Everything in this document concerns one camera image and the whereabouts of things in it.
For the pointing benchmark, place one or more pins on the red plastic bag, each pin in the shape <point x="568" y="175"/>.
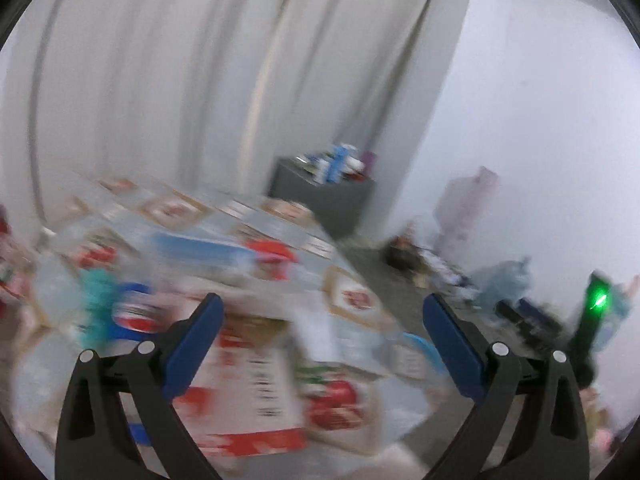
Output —
<point x="274" y="261"/>

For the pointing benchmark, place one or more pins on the floor trash pile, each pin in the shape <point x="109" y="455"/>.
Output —
<point x="425" y="269"/>

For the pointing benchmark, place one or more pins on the purple cup on cabinet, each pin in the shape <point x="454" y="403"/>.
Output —
<point x="368" y="159"/>

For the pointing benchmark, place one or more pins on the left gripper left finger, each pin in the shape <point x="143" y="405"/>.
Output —
<point x="94" y="440"/>

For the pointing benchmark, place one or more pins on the blue bottle on cabinet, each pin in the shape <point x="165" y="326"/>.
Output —
<point x="337" y="162"/>

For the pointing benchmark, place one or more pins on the red blue round can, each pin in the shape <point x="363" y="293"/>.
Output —
<point x="137" y="313"/>

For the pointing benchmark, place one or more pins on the fruit pattern tablecloth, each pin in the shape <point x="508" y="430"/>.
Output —
<point x="369" y="395"/>

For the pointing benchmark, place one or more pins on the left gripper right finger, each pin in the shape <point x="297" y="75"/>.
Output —
<point x="550" y="440"/>

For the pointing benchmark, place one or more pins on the large water jug on floor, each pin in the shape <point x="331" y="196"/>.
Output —
<point x="505" y="281"/>

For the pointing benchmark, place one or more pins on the blue white paper package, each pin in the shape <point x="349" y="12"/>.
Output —
<point x="203" y="251"/>

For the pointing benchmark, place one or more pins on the white red printed box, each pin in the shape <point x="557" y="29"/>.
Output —
<point x="242" y="400"/>

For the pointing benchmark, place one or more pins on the pink tall box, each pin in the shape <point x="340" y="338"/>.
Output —
<point x="458" y="210"/>

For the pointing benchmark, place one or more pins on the dark grey cabinet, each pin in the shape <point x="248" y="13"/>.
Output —
<point x="338" y="207"/>

